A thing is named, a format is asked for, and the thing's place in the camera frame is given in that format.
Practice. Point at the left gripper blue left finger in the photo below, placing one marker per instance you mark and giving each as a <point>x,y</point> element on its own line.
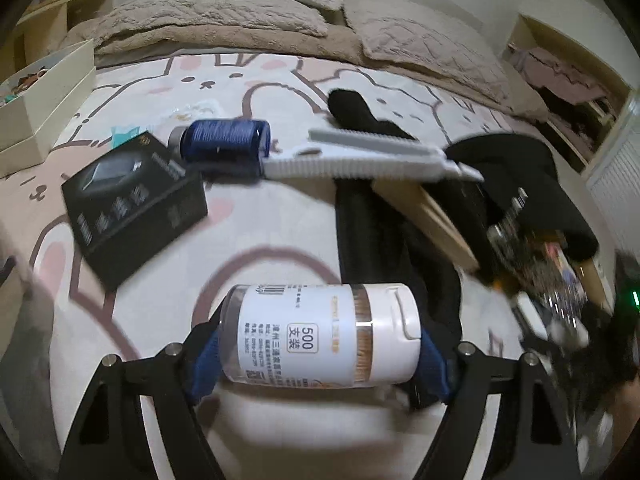
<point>107,439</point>

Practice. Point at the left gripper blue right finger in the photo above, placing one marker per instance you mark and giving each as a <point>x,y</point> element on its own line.
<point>531,438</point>

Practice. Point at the dark glossy book box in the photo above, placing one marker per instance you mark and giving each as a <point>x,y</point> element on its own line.
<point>547,326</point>

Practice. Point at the toothpick jar white lid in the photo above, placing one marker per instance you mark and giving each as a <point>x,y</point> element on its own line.
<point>319,336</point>

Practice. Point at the white cardboard box with clutter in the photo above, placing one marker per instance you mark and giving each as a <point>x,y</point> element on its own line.
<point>39,101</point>

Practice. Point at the silver rhinestone tiara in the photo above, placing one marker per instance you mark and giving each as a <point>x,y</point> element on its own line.
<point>525,258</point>

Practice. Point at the colourful card box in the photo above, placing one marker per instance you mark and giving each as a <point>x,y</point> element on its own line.
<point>565,279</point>

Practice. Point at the bunny print bed sheet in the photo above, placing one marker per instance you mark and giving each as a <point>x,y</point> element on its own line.
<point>274,232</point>

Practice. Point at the white louvred door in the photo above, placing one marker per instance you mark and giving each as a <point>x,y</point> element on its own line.
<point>614,179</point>

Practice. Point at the black visor cap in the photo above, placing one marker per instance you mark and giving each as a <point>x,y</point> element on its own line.
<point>511,162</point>

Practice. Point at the black product box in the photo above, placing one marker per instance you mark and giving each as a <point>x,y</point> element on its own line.
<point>129,204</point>

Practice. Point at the long wooden board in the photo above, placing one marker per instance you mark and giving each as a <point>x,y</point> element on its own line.
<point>420,208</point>

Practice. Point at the closet nook with clothes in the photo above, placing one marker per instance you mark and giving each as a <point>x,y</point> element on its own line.
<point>581,98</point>

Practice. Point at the blue thread spool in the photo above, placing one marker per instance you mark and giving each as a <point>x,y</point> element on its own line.
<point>221,140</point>

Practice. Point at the white plastic comb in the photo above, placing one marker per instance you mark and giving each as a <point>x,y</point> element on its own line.
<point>345,154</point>

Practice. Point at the black sock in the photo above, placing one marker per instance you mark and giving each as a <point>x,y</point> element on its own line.
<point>351,112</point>

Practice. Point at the right quilted beige pillow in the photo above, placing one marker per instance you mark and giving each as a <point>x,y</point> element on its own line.
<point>406,33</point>

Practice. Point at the quilted beige pillow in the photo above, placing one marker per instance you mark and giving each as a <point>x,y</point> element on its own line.
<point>406,33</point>
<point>136,16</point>

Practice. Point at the beige folded blanket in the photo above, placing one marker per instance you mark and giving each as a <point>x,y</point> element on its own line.
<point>340,44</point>

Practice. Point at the wooden shelf unit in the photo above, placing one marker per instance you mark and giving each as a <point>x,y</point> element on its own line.
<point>42,27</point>

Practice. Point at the left quilted beige pillow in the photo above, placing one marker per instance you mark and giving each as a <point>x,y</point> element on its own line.
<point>136,16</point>

